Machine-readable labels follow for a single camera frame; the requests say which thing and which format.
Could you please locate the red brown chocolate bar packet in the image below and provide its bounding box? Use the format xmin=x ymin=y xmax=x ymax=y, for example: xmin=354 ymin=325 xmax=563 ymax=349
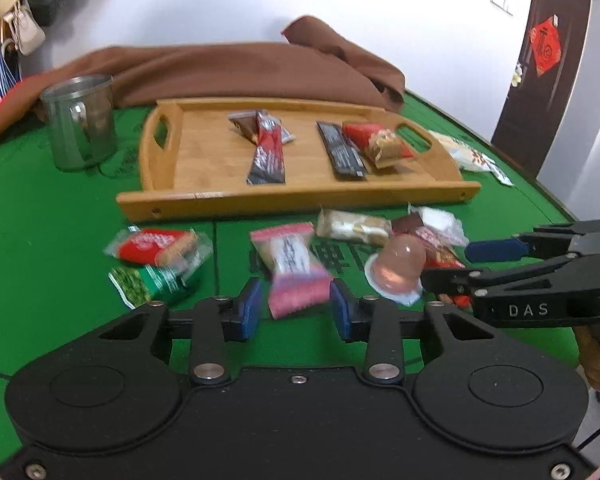
xmin=390 ymin=211 xmax=474 ymax=309

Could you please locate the white translucent candy packet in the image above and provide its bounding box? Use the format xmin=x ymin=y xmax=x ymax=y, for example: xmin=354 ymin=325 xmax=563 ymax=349
xmin=408 ymin=205 xmax=469 ymax=247

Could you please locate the pink cake packet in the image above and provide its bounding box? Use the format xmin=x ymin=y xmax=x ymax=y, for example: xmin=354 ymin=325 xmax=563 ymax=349
xmin=249 ymin=222 xmax=332 ymax=320

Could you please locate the red Biscoff biscuit packet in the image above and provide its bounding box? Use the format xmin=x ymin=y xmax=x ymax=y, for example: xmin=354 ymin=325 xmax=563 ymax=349
xmin=104 ymin=226 xmax=212 ymax=273

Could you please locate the green pea snack packet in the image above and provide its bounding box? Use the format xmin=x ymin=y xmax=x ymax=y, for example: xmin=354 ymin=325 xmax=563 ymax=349
xmin=108 ymin=266 xmax=198 ymax=309

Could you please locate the red black coffee sachet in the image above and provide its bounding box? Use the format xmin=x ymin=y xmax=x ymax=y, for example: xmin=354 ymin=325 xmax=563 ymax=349
xmin=246 ymin=110 xmax=288 ymax=185

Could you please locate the red nut snack packet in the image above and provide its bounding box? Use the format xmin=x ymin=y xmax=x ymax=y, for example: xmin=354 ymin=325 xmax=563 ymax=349
xmin=342 ymin=122 xmax=415 ymax=169

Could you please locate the pink jelly cup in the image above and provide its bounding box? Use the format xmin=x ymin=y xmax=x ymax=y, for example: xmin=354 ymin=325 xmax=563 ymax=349
xmin=364 ymin=234 xmax=426 ymax=307

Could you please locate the small white sachet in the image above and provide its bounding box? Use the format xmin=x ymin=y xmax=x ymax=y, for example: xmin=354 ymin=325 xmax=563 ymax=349
xmin=490 ymin=166 xmax=514 ymax=188

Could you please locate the beige cracker packet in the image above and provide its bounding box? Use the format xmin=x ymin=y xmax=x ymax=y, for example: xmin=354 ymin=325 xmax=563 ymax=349
xmin=315 ymin=209 xmax=392 ymax=247

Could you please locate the white red pastry packet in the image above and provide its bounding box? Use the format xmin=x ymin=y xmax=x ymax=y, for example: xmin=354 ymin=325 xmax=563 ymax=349
xmin=430 ymin=130 xmax=492 ymax=172

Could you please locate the wooden serving tray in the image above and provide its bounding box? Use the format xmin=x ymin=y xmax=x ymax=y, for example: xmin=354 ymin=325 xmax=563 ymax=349
xmin=117 ymin=98 xmax=481 ymax=222

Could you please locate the dark brown door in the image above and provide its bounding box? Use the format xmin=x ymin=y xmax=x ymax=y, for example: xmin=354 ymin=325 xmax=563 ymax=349
xmin=491 ymin=0 xmax=592 ymax=177

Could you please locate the black sachet on tray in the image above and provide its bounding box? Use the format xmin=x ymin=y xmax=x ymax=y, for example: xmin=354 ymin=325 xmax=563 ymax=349
xmin=316 ymin=122 xmax=367 ymax=181

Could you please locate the brown chocolate bar on tray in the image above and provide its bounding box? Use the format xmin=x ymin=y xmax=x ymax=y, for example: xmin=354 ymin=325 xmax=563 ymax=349
xmin=227 ymin=110 xmax=259 ymax=144

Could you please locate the red door decoration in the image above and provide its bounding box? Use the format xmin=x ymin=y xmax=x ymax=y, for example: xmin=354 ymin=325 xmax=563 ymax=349
xmin=529 ymin=14 xmax=562 ymax=77

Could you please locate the brown cloth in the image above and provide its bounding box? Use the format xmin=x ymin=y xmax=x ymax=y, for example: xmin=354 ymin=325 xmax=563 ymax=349
xmin=0 ymin=15 xmax=406 ymax=135

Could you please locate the stainless steel mug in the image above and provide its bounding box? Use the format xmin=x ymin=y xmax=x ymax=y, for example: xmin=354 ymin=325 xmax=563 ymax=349
xmin=41 ymin=75 xmax=118 ymax=171

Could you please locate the white small handbag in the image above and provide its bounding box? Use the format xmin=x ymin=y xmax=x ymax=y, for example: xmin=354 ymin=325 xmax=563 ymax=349
xmin=4 ymin=2 xmax=46 ymax=55

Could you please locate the blue cords bundle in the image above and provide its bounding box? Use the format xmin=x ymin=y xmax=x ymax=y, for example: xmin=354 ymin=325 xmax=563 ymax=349
xmin=0 ymin=39 xmax=24 ymax=106

